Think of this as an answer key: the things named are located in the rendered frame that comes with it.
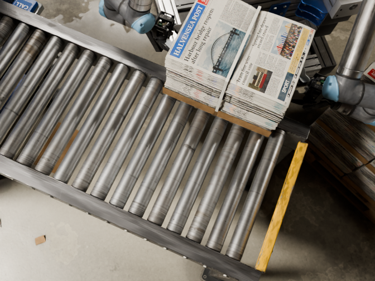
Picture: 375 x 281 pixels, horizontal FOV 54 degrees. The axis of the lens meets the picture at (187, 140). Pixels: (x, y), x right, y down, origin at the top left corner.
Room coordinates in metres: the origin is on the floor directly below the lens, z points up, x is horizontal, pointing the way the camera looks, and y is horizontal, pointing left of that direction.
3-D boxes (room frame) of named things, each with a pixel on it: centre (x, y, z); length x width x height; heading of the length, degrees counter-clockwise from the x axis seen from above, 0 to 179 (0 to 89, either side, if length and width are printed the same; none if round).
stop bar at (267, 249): (0.24, -0.32, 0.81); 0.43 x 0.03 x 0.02; 166
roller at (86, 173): (0.40, 0.26, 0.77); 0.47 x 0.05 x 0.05; 166
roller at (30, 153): (0.45, 0.45, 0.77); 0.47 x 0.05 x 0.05; 166
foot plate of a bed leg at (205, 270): (0.01, -0.24, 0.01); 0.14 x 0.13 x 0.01; 166
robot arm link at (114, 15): (0.83, 0.33, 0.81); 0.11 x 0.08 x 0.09; 76
